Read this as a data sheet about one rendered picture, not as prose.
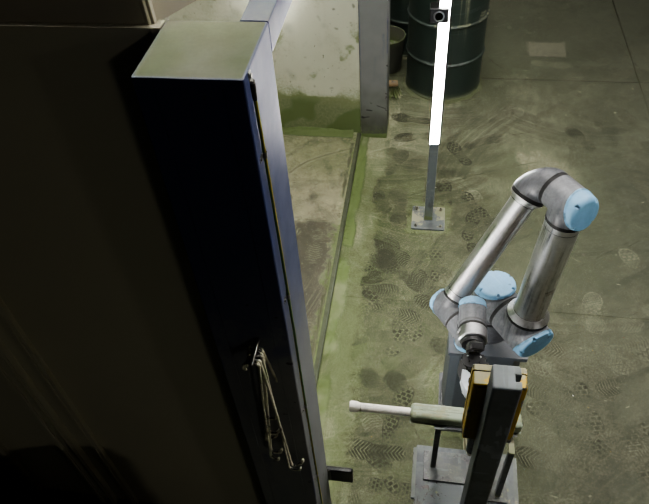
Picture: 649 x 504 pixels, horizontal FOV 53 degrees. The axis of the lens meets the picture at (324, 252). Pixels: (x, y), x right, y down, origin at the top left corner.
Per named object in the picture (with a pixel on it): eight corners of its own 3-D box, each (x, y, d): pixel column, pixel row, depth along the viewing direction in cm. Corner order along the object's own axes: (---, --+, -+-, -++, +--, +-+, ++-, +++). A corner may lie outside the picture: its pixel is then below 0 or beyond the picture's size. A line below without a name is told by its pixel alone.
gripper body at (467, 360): (483, 384, 201) (483, 352, 210) (487, 369, 195) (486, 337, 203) (459, 382, 203) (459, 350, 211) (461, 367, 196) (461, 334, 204)
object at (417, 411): (511, 446, 196) (523, 409, 180) (512, 461, 193) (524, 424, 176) (352, 430, 203) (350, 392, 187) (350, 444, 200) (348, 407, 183)
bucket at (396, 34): (403, 78, 505) (404, 45, 485) (366, 77, 510) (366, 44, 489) (405, 57, 526) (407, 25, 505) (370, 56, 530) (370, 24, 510)
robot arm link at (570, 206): (519, 320, 252) (577, 165, 199) (549, 352, 241) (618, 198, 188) (487, 333, 247) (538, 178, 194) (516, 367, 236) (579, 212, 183)
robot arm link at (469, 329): (488, 323, 206) (458, 321, 207) (489, 336, 202) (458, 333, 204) (485, 340, 212) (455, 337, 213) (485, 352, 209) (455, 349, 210)
